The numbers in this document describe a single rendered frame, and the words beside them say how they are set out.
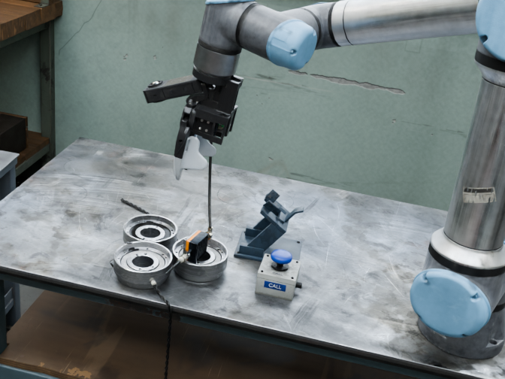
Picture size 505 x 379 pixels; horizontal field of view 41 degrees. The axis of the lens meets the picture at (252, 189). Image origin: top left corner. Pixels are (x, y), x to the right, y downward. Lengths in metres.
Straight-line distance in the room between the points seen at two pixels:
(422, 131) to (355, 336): 1.73
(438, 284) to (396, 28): 0.40
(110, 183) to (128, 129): 1.50
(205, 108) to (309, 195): 0.53
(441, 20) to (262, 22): 0.27
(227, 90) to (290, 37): 0.17
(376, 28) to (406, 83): 1.66
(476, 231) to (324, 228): 0.57
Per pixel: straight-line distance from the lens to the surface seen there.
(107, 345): 1.52
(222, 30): 1.13
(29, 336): 1.55
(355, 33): 1.15
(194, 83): 1.19
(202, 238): 1.27
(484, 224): 1.00
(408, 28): 1.12
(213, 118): 1.18
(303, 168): 2.94
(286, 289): 1.25
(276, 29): 1.08
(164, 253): 1.29
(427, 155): 2.89
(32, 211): 1.49
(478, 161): 0.97
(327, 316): 1.24
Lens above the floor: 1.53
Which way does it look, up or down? 26 degrees down
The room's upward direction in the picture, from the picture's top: 8 degrees clockwise
